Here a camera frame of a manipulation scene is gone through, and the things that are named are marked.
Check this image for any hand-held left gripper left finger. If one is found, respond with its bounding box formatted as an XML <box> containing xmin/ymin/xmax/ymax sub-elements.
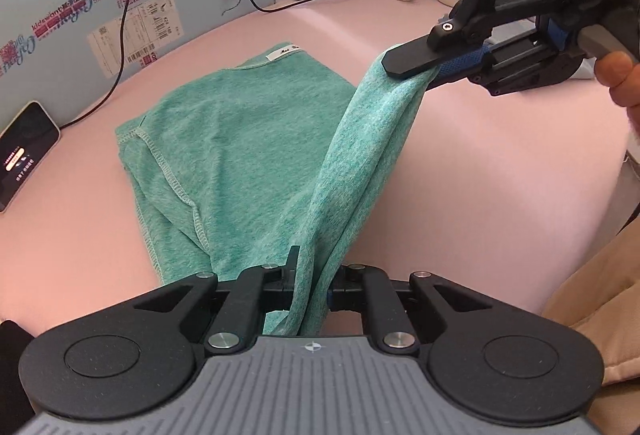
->
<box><xmin>134</xmin><ymin>245</ymin><xmax>302</xmax><ymax>357</ymax></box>

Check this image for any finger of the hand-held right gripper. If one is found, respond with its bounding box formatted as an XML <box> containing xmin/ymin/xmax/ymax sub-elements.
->
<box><xmin>381</xmin><ymin>16</ymin><xmax>495</xmax><ymax>79</ymax></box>
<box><xmin>424</xmin><ymin>45</ymin><xmax>502</xmax><ymax>90</ymax></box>

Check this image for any smartphone in white case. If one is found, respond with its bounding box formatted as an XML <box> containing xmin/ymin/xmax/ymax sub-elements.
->
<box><xmin>0</xmin><ymin>100</ymin><xmax>62</xmax><ymax>215</ymax></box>

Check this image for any green t-shirt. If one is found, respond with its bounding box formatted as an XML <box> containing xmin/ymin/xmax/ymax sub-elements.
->
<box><xmin>114</xmin><ymin>40</ymin><xmax>444</xmax><ymax>337</ymax></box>

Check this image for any person's beige clothing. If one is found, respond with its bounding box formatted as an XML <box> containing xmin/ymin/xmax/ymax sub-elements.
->
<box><xmin>539</xmin><ymin>227</ymin><xmax>640</xmax><ymax>435</ymax></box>

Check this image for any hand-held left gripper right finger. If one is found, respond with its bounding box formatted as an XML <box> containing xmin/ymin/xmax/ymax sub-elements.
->
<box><xmin>326</xmin><ymin>263</ymin><xmax>494</xmax><ymax>357</ymax></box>

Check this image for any person's right hand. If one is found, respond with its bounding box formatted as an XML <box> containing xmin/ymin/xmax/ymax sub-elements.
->
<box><xmin>594</xmin><ymin>51</ymin><xmax>640</xmax><ymax>109</ymax></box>

